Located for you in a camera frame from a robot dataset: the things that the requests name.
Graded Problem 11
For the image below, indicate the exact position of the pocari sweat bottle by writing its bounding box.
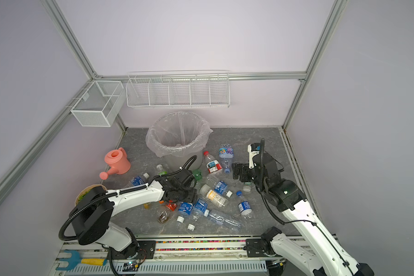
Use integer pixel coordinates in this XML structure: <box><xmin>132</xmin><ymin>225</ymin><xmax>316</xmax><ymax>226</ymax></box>
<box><xmin>177</xmin><ymin>202</ymin><xmax>193</xmax><ymax>223</ymax></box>
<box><xmin>187</xmin><ymin>198</ymin><xmax>210</xmax><ymax>232</ymax></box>
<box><xmin>127</xmin><ymin>172</ymin><xmax>150</xmax><ymax>188</ymax></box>

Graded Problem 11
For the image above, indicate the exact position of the blue label crushed bottle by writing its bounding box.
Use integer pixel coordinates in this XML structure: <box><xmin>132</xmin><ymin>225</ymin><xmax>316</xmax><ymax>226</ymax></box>
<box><xmin>206</xmin><ymin>174</ymin><xmax>233</xmax><ymax>198</ymax></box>

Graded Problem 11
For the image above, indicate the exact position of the long clear crushed bottle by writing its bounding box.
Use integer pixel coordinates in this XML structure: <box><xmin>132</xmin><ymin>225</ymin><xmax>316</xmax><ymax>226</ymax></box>
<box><xmin>204</xmin><ymin>209</ymin><xmax>242</xmax><ymax>231</ymax></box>

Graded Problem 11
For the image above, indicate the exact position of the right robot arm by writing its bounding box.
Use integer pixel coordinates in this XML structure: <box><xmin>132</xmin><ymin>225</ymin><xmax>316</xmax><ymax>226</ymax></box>
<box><xmin>238</xmin><ymin>140</ymin><xmax>374</xmax><ymax>276</ymax></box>

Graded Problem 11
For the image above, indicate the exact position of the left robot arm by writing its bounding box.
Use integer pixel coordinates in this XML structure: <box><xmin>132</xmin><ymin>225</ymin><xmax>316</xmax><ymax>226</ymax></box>
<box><xmin>58</xmin><ymin>155</ymin><xmax>197</xmax><ymax>259</ymax></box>

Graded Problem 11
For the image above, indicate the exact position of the clear plastic bin liner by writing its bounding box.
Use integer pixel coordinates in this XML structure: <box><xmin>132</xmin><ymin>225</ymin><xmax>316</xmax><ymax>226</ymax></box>
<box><xmin>145</xmin><ymin>111</ymin><xmax>214</xmax><ymax>159</ymax></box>

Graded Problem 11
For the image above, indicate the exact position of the cream label green-band bottle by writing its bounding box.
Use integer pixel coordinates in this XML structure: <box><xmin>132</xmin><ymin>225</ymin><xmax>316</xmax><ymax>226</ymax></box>
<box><xmin>242</xmin><ymin>182</ymin><xmax>252</xmax><ymax>193</ymax></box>

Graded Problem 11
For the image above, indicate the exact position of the colourful label blue-cap bottle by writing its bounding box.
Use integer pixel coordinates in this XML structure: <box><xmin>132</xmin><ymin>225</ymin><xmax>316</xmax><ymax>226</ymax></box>
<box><xmin>218</xmin><ymin>144</ymin><xmax>234</xmax><ymax>174</ymax></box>

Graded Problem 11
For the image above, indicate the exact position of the red label small bottle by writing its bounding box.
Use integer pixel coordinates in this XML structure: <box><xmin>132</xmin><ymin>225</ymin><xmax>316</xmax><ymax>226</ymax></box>
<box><xmin>166</xmin><ymin>202</ymin><xmax>178</xmax><ymax>212</ymax></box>

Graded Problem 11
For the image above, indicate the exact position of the green soda bottle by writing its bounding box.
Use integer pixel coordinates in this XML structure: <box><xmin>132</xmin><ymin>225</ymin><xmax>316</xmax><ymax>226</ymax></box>
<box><xmin>192</xmin><ymin>169</ymin><xmax>202</xmax><ymax>182</ymax></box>

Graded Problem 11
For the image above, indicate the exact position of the red white label bottle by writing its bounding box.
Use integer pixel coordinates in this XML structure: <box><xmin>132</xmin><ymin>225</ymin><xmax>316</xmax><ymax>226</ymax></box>
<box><xmin>203</xmin><ymin>151</ymin><xmax>223</xmax><ymax>174</ymax></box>

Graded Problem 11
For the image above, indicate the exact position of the green label lime bottle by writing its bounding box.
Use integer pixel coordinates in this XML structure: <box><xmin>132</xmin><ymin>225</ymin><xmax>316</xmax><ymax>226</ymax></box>
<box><xmin>156</xmin><ymin>164</ymin><xmax>167</xmax><ymax>175</ymax></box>

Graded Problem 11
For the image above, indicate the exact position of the brown tea bottle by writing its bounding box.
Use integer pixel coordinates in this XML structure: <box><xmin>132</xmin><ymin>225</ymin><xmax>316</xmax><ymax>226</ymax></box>
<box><xmin>157</xmin><ymin>206</ymin><xmax>173</xmax><ymax>224</ymax></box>

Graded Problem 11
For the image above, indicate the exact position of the small blue-cap water bottle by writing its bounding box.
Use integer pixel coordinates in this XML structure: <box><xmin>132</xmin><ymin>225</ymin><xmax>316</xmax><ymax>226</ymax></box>
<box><xmin>236</xmin><ymin>190</ymin><xmax>253</xmax><ymax>219</ymax></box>

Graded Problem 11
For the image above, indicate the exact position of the white yellow label bottle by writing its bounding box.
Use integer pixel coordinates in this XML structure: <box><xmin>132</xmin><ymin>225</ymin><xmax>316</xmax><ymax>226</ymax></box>
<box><xmin>199</xmin><ymin>184</ymin><xmax>229</xmax><ymax>208</ymax></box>

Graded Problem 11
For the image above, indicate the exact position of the pink watering can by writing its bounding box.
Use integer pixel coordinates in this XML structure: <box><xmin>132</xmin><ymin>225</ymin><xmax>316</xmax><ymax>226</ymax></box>
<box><xmin>100</xmin><ymin>147</ymin><xmax>131</xmax><ymax>180</ymax></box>

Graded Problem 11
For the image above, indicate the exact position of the bowl of green plant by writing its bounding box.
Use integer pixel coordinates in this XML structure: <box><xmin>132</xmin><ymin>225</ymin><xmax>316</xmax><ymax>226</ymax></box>
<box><xmin>75</xmin><ymin>184</ymin><xmax>107</xmax><ymax>206</ymax></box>

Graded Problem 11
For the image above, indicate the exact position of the small white mesh basket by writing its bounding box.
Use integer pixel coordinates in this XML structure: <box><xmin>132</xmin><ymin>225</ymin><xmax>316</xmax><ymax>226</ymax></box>
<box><xmin>71</xmin><ymin>80</ymin><xmax>127</xmax><ymax>127</ymax></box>

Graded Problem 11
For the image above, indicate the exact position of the blue yellow garden fork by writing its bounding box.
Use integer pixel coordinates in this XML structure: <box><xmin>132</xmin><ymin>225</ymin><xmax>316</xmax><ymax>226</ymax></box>
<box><xmin>56</xmin><ymin>250</ymin><xmax>107</xmax><ymax>271</ymax></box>

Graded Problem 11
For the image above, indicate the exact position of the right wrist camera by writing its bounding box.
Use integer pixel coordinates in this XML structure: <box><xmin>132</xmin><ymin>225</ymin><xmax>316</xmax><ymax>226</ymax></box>
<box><xmin>247</xmin><ymin>143</ymin><xmax>261</xmax><ymax>169</ymax></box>

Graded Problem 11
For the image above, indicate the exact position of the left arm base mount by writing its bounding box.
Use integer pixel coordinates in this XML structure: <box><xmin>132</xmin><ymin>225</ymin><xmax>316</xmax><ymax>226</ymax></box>
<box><xmin>109</xmin><ymin>240</ymin><xmax>156</xmax><ymax>261</ymax></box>

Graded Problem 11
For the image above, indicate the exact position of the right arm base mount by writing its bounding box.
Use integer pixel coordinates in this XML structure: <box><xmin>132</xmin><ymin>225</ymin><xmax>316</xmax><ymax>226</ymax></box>
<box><xmin>244</xmin><ymin>239</ymin><xmax>274</xmax><ymax>258</ymax></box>

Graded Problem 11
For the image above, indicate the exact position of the white slotted cable duct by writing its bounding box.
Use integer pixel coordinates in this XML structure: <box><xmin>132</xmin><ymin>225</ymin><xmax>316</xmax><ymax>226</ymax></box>
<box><xmin>58</xmin><ymin>261</ymin><xmax>268</xmax><ymax>276</ymax></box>

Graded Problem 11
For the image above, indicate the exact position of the long white wire basket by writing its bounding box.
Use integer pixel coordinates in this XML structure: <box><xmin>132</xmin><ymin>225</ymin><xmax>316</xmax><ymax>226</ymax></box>
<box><xmin>125</xmin><ymin>70</ymin><xmax>231</xmax><ymax>109</ymax></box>

